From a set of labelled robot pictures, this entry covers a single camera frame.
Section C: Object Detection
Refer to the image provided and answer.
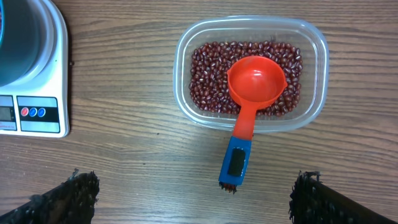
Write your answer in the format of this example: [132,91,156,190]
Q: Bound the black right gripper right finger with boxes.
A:
[289,171,397,224]

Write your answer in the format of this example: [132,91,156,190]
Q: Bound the red adzuki beans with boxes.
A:
[188,40,303,116]

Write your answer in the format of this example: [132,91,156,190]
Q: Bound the teal plastic bowl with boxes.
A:
[1,0,40,86]

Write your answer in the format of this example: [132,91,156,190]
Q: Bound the clear plastic container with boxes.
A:
[173,16,329,134]

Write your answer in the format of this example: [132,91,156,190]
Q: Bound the red scoop with blue handle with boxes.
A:
[218,56,287,194]

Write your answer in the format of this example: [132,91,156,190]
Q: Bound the white digital kitchen scale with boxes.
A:
[1,0,70,138]

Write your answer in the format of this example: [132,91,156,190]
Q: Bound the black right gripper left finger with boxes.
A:
[1,169,100,224]

